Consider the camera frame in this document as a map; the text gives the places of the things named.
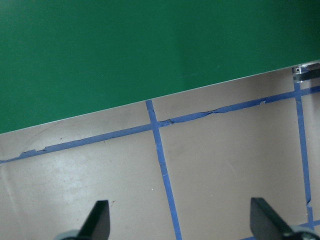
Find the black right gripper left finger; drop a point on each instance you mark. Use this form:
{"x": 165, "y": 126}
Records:
{"x": 97, "y": 226}

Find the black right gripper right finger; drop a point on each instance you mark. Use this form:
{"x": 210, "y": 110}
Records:
{"x": 265, "y": 223}

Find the green conveyor belt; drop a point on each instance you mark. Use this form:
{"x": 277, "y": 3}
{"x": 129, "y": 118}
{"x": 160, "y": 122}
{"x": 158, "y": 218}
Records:
{"x": 65, "y": 58}

